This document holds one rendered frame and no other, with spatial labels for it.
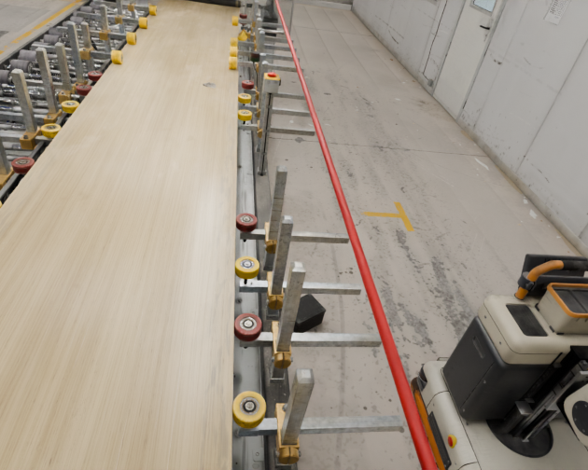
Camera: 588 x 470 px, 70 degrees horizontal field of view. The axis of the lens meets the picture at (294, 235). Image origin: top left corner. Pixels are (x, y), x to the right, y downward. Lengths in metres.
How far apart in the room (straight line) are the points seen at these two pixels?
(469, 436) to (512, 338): 0.52
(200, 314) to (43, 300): 0.43
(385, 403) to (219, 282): 1.23
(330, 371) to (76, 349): 1.40
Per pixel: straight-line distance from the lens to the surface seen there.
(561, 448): 2.21
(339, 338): 1.32
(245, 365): 1.50
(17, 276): 1.47
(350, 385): 2.27
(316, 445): 2.09
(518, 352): 1.67
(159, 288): 1.34
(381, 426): 1.24
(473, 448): 1.99
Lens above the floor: 1.86
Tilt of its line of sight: 38 degrees down
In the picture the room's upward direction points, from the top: 10 degrees clockwise
